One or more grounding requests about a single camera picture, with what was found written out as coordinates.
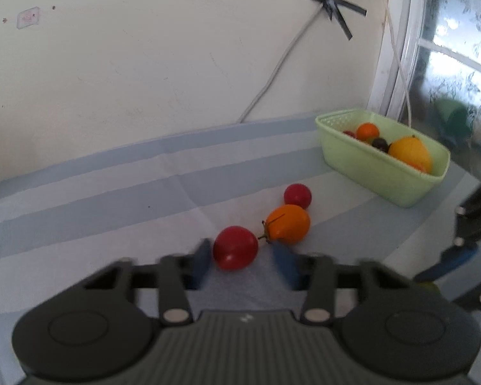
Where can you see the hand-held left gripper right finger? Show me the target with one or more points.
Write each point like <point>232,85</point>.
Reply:
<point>286,266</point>

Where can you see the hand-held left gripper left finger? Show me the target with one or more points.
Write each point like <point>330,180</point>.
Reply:
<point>202,264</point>

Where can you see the green cherry tomato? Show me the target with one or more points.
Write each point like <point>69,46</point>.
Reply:
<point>428,285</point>

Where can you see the orange tangerine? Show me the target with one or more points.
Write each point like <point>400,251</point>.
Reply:
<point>419,167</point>
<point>368,131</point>

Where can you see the large yellow grapefruit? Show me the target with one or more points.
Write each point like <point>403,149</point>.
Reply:
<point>409,152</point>

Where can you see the light green plastic basket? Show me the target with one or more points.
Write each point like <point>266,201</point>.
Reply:
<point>368,172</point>

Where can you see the orange cherry tomato with stem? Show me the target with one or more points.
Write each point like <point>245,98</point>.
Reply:
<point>288,224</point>

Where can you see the striped blue white tablecloth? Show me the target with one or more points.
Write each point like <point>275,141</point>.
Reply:
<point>84,208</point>

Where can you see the blurry green container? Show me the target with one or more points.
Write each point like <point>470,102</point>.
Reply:
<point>455,118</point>

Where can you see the black tape cross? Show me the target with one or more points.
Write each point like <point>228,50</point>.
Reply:
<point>330,2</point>

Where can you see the clear wall sticker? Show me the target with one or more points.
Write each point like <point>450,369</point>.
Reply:
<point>28,17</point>

